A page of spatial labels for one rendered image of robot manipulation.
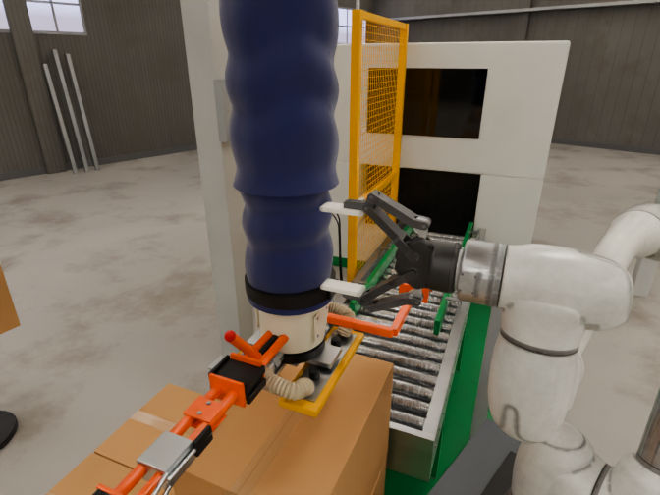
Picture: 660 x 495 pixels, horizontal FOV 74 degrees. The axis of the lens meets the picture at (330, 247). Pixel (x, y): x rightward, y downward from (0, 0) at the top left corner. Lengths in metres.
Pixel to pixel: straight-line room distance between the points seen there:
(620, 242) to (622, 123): 10.90
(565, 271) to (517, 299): 0.07
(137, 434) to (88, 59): 8.18
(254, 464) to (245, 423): 0.14
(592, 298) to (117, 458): 1.65
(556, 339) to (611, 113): 11.28
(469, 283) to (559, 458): 0.68
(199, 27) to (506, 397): 2.09
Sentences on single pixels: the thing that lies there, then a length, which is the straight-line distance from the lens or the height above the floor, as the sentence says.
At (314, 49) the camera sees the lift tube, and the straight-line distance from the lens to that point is 0.88.
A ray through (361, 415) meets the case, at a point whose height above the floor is 0.94.
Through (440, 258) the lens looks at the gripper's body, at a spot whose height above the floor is 1.60.
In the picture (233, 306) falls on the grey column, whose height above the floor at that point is 0.48.
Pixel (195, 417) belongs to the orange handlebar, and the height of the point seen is 1.24.
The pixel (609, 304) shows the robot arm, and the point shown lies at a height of 1.58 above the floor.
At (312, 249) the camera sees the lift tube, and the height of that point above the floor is 1.46.
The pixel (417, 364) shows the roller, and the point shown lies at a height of 0.54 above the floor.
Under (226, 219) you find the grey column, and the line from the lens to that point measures 2.49.
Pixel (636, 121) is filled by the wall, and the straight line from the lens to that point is 11.78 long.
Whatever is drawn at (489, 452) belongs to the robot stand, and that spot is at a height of 0.75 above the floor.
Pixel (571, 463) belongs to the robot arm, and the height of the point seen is 1.02.
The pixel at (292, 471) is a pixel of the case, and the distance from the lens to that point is 1.18.
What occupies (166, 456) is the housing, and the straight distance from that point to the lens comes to 0.85.
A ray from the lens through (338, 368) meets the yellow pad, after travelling 1.17.
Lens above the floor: 1.85
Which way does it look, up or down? 23 degrees down
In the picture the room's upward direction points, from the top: straight up
